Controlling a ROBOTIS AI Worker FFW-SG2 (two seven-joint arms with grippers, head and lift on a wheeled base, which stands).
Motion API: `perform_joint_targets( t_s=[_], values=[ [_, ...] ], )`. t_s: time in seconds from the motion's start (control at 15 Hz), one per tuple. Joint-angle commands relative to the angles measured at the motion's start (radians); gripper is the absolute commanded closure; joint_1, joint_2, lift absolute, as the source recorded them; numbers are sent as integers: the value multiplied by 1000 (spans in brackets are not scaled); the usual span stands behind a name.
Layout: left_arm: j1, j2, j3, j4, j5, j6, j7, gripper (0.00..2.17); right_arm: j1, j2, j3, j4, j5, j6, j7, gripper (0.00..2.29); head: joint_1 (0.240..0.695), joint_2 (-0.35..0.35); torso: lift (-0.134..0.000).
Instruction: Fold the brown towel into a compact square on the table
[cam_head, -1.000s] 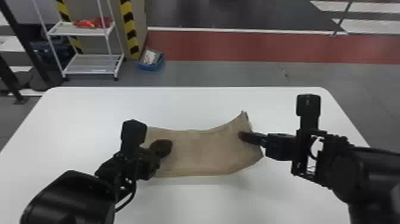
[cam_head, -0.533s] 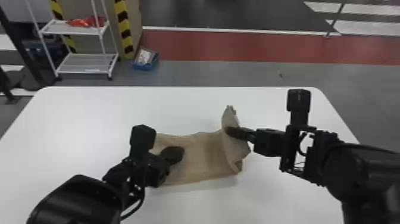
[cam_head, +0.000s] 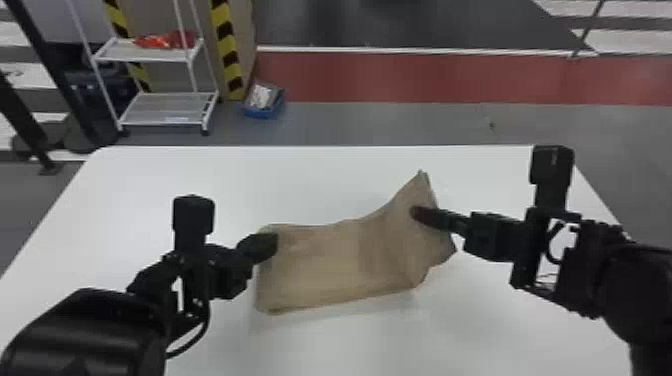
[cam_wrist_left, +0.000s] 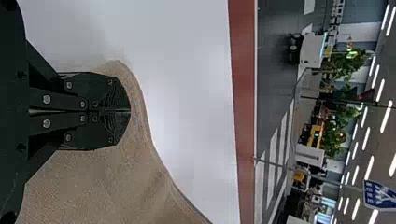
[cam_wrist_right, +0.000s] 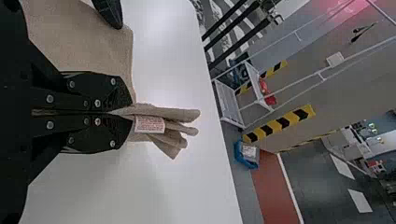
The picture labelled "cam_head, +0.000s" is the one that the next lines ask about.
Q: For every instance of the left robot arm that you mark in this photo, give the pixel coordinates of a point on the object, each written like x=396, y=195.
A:
x=78, y=336

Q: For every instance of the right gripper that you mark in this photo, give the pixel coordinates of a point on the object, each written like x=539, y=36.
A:
x=493, y=237

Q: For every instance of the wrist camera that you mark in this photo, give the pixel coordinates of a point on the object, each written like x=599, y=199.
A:
x=551, y=165
x=193, y=215

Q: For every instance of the red snack packet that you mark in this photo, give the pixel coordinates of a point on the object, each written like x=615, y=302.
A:
x=165, y=40

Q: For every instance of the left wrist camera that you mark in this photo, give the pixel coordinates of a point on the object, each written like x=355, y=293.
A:
x=193, y=215

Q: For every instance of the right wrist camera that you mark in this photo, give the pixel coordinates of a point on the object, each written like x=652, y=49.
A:
x=551, y=165

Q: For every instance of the blue basket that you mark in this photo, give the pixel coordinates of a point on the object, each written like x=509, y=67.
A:
x=263, y=100

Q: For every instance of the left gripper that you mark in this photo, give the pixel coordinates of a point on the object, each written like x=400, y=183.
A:
x=226, y=273

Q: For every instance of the beige towel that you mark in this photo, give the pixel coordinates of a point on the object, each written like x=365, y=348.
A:
x=346, y=262

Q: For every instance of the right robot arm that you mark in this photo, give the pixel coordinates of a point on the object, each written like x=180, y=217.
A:
x=630, y=294

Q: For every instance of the yellow black striped post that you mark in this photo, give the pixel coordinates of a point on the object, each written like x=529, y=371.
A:
x=227, y=47
x=123, y=31

